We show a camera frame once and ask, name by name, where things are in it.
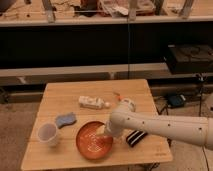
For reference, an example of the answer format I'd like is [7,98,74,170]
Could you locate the wooden table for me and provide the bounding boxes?
[21,79,172,171]

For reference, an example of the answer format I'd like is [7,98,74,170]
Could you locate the white tube bottle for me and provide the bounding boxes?
[78,96,110,109]

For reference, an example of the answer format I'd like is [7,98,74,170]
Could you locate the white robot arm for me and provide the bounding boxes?
[96,98,213,150]

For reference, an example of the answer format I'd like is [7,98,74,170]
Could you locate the clear plastic cup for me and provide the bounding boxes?
[37,123,59,147]

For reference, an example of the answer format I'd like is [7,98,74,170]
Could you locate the black power adapter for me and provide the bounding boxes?
[166,94,186,108]

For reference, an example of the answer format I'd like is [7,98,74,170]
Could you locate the black box on shelf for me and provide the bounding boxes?
[164,45,213,74]

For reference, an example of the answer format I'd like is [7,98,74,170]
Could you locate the black white striped block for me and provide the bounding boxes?
[126,131,147,147]

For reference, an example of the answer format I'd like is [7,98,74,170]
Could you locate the orange carrot toy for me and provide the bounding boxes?
[114,92,124,101]

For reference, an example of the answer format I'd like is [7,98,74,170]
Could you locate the orange ceramic bowl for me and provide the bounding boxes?
[76,121,113,160]

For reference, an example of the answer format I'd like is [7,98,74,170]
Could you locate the blue sponge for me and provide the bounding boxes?
[55,113,77,129]

